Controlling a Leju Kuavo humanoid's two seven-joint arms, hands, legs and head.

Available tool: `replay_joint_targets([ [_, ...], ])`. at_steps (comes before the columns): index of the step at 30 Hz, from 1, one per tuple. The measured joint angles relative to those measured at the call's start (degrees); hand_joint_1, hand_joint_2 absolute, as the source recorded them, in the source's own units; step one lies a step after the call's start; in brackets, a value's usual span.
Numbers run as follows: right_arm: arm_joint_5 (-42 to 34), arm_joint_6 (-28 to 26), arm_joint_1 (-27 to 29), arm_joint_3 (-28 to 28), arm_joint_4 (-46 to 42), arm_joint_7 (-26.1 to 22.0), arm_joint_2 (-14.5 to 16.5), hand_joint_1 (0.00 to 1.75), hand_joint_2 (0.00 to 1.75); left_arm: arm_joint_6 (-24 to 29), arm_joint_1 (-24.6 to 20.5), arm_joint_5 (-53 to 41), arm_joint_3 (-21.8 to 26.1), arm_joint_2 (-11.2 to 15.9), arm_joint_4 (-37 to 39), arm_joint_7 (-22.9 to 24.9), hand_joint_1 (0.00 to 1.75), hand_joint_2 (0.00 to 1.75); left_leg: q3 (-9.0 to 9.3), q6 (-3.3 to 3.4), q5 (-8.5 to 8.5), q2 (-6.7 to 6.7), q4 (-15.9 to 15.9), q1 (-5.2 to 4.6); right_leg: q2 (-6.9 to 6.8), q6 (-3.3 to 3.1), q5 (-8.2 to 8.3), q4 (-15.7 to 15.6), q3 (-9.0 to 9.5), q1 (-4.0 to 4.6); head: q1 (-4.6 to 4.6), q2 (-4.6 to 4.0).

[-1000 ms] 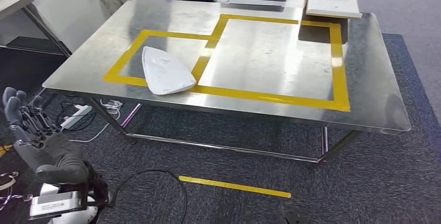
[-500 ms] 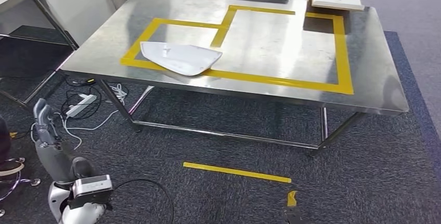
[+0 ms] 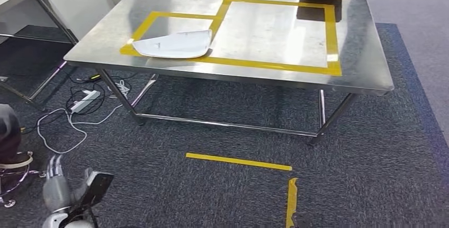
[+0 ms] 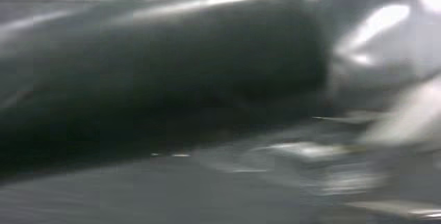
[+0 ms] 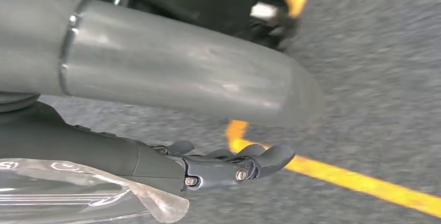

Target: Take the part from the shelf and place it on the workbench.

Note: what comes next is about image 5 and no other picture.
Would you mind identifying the yellow floor tape corner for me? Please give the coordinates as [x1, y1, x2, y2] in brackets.
[225, 119, 441, 219]

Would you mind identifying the clear plastic film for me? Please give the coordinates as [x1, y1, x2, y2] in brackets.
[0, 157, 190, 224]

